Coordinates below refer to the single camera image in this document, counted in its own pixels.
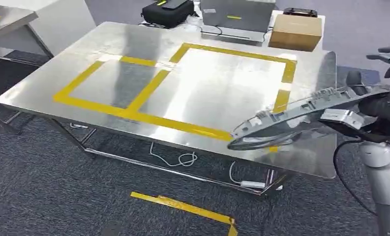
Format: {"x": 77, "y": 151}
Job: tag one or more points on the white power adapter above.
{"x": 252, "y": 184}

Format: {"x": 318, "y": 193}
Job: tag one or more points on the brown cardboard box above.
{"x": 294, "y": 32}

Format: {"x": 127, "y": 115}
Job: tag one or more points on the small steel table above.
{"x": 5, "y": 22}

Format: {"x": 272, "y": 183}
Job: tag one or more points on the yellow floor tape strip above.
{"x": 185, "y": 206}

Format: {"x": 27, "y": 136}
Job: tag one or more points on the yellow tape on bench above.
{"x": 142, "y": 97}

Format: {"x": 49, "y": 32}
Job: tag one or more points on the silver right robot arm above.
{"x": 388, "y": 176}

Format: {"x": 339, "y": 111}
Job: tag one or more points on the grey equipment case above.
{"x": 237, "y": 16}

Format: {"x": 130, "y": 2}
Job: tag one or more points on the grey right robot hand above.
{"x": 385, "y": 101}

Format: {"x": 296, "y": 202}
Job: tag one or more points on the black carry bag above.
{"x": 168, "y": 13}

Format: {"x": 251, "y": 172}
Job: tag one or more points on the steel bench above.
{"x": 123, "y": 91}

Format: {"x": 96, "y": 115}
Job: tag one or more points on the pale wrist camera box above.
{"x": 343, "y": 118}

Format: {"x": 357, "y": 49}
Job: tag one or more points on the grey plastic wheel cover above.
{"x": 279, "y": 125}

